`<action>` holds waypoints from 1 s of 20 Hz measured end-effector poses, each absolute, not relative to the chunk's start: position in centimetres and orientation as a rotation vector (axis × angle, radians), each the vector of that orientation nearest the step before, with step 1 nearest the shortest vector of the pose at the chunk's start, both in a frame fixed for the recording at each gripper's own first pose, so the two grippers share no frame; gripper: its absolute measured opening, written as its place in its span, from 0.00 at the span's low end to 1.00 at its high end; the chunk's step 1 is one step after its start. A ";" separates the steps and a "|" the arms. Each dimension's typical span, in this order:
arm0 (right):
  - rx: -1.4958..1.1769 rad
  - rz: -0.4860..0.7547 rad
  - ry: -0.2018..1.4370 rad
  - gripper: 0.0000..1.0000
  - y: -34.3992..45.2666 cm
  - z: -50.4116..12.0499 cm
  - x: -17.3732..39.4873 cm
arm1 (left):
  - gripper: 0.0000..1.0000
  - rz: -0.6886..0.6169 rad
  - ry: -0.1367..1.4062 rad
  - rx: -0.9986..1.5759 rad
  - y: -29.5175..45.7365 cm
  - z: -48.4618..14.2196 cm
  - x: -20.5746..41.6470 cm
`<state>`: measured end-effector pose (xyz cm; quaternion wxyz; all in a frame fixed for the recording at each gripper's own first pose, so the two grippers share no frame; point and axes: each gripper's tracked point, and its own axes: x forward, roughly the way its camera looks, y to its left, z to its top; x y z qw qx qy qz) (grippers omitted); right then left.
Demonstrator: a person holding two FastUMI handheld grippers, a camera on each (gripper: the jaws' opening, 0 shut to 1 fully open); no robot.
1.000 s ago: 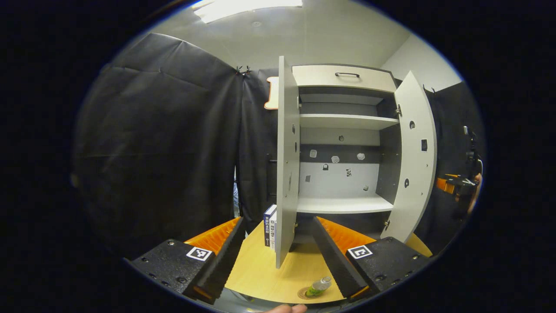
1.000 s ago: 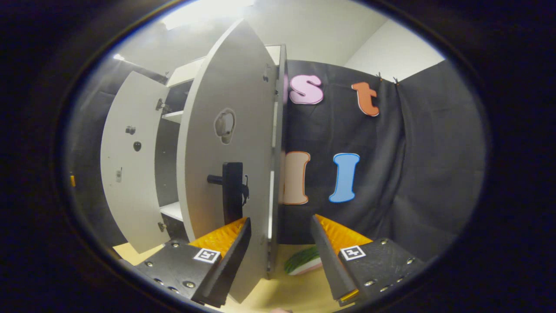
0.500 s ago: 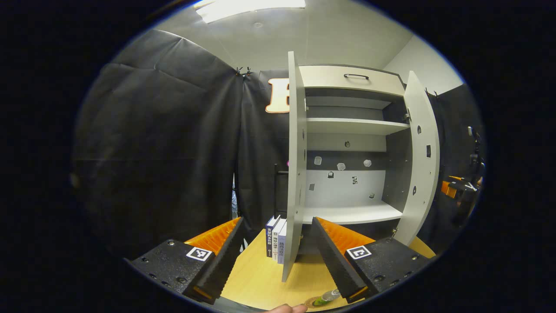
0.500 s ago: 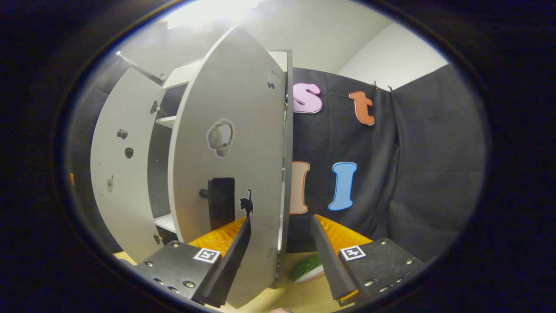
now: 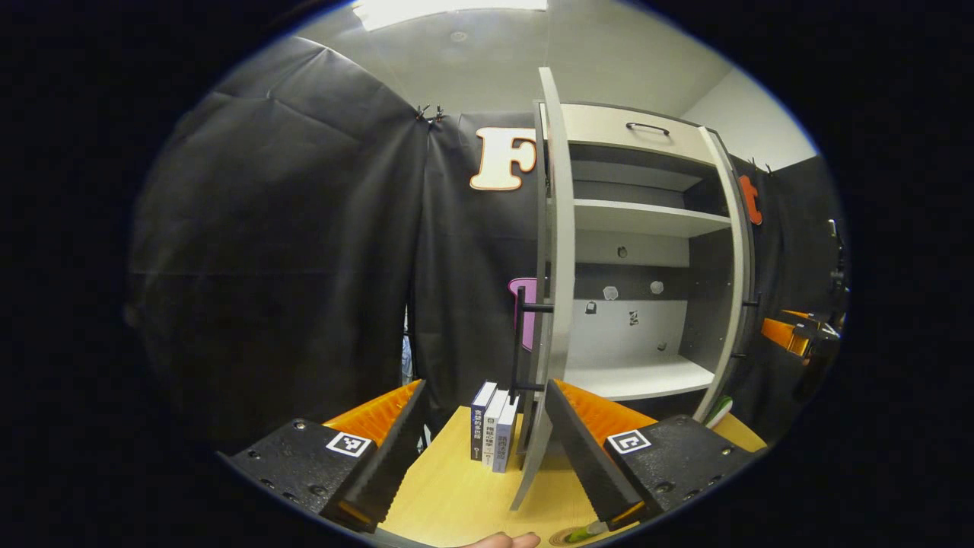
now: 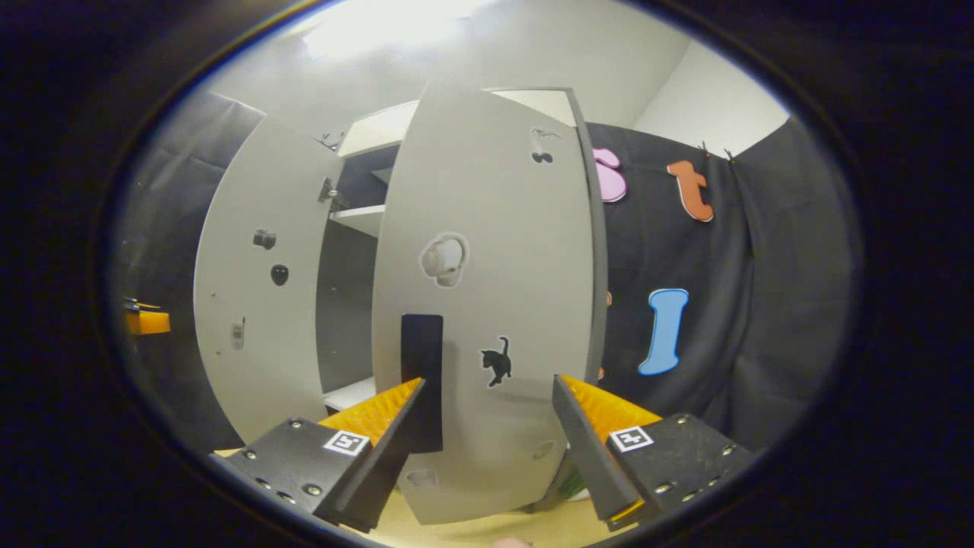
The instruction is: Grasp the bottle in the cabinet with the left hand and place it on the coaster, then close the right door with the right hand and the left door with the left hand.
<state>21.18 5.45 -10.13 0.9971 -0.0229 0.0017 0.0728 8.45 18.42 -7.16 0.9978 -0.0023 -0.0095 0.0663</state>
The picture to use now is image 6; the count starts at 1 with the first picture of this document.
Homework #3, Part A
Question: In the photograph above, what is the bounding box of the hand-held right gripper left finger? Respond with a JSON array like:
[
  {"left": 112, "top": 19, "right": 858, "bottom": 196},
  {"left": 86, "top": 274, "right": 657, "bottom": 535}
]
[{"left": 207, "top": 378, "right": 429, "bottom": 534}]

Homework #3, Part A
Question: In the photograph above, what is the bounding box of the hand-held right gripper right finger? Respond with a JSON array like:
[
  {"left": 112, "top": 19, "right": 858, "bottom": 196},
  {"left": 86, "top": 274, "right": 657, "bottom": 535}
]
[{"left": 549, "top": 373, "right": 754, "bottom": 534}]

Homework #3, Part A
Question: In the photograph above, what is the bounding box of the white cabinet door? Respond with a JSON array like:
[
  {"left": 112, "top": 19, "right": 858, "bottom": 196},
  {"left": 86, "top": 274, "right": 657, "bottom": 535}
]
[
  {"left": 193, "top": 114, "right": 347, "bottom": 446},
  {"left": 371, "top": 80, "right": 610, "bottom": 526}
]

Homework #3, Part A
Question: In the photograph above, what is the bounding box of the watermelon slice toy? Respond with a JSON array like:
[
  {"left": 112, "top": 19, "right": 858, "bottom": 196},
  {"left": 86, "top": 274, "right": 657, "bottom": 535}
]
[{"left": 559, "top": 464, "right": 590, "bottom": 503}]

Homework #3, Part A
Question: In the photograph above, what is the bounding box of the black backdrop cloth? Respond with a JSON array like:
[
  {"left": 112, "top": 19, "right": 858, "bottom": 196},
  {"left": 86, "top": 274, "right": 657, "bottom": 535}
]
[{"left": 114, "top": 91, "right": 861, "bottom": 454}]

